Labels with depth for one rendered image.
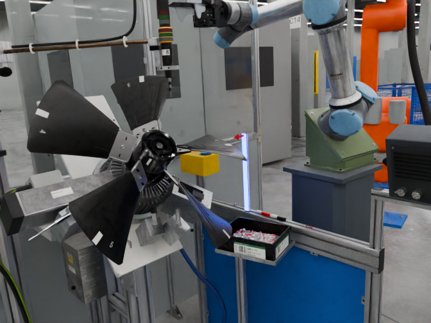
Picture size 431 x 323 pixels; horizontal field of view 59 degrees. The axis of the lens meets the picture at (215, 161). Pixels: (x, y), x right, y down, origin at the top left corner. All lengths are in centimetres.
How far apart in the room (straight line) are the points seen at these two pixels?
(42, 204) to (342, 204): 110
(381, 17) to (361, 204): 351
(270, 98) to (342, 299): 446
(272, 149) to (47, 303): 437
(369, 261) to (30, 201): 103
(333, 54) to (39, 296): 161
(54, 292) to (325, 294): 122
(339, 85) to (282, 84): 443
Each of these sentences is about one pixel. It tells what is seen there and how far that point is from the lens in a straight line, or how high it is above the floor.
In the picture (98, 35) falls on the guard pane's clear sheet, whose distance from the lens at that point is 196.
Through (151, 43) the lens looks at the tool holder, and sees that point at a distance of 126.
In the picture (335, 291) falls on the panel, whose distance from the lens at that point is 149.
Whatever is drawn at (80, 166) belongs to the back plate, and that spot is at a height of 114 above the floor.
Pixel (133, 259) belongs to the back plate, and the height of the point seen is 86.
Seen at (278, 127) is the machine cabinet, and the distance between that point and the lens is 583.
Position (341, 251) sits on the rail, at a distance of 139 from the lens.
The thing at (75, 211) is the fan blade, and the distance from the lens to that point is 99.
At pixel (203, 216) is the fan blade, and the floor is 102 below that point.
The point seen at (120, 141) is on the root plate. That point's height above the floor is 124.
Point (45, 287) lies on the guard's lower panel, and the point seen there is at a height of 51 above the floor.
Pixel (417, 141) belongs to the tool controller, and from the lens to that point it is 113.
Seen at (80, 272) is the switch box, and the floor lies 75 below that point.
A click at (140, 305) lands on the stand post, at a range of 148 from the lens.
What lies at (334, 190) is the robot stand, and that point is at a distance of 161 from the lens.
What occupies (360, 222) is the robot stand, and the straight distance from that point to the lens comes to 176.
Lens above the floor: 143
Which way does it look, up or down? 13 degrees down
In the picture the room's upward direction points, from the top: 3 degrees counter-clockwise
